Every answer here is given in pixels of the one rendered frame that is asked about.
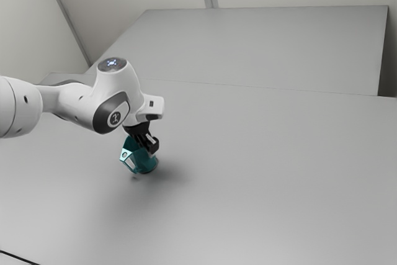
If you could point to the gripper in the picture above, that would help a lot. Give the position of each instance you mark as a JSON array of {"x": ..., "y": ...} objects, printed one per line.
[{"x": 137, "y": 129}]

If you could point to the teal faceted mug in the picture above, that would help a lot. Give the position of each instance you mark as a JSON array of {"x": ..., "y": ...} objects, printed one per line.
[{"x": 139, "y": 161}]

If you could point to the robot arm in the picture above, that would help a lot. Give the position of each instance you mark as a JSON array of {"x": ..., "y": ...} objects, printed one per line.
[{"x": 71, "y": 100}]

